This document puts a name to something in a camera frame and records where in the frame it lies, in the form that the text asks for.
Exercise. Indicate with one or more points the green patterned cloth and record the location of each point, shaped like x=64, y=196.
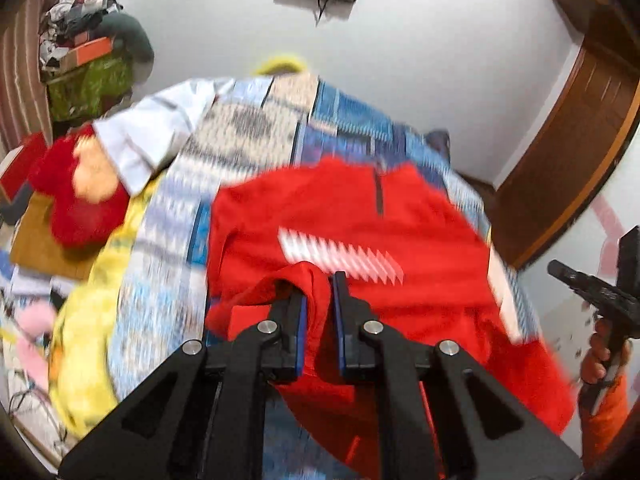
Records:
x=90, y=87

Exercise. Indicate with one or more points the person's right forearm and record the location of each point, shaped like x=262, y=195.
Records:
x=605, y=425

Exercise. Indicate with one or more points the grey box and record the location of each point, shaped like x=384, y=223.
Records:
x=12, y=210

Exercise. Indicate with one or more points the blue patchwork blanket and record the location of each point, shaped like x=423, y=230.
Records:
x=240, y=135

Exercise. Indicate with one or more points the pink plush toy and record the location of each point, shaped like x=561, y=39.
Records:
x=35, y=320

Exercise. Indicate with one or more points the red zip jacket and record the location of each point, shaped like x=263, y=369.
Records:
x=350, y=220

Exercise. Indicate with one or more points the white shirt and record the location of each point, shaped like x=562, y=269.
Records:
x=145, y=135

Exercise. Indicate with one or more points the pile of papers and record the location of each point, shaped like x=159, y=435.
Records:
x=30, y=285

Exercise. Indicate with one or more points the red plush toy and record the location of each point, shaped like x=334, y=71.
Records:
x=75, y=210

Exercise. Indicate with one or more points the yellow plush cushion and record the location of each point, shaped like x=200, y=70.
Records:
x=280, y=62

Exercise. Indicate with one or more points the brown cardboard box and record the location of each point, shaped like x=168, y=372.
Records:
x=35, y=250

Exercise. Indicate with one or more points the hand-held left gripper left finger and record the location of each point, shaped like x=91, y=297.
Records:
x=302, y=330

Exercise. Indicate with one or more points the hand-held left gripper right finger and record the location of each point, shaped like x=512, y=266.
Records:
x=339, y=320

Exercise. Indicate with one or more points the brown wooden door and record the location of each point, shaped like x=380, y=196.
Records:
x=565, y=160

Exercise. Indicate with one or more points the dark grey bag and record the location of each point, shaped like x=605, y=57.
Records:
x=440, y=140

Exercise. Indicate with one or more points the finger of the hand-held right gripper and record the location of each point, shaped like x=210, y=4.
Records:
x=575, y=277
x=630, y=255

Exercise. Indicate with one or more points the striped brown curtain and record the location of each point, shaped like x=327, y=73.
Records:
x=25, y=60

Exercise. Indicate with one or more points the red box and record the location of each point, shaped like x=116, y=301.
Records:
x=20, y=170

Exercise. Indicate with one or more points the person's right hand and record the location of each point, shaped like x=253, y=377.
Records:
x=592, y=360

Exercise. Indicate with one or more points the orange shoe box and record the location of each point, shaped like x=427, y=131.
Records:
x=87, y=50

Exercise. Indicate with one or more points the white sliding wardrobe door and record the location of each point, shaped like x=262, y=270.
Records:
x=555, y=320

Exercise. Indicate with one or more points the pile of clothes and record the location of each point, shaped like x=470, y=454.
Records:
x=75, y=15

